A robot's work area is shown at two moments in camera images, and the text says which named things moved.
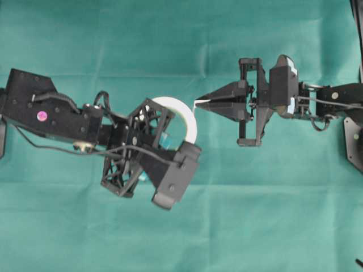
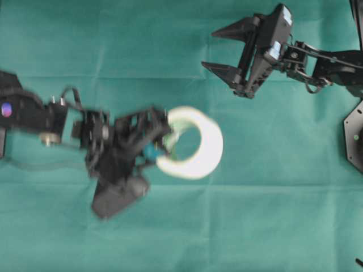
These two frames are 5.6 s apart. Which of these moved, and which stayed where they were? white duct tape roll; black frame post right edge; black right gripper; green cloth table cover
Moved: black right gripper; white duct tape roll
Stayed: green cloth table cover; black frame post right edge
